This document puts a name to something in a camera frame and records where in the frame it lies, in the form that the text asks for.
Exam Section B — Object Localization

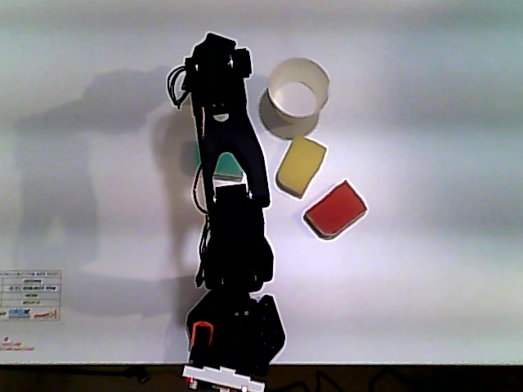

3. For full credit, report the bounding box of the white paper cup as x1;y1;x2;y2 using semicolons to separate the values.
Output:
267;57;331;126

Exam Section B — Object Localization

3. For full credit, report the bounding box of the green and white sponge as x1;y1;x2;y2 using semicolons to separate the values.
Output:
192;141;245;183

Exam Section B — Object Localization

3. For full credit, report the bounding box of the yellow and white sponge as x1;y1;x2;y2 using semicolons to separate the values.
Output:
275;136;329;200

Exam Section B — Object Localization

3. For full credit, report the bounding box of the red and white sponge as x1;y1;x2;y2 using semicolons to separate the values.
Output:
302;179;369;242

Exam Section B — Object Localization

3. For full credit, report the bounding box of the orange clamp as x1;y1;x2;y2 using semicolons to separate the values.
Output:
190;321;215;350

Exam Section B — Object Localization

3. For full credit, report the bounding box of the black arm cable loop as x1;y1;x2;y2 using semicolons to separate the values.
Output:
166;64;191;111

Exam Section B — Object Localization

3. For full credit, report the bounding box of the black cable with plug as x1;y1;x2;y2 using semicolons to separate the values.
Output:
69;365;150;384

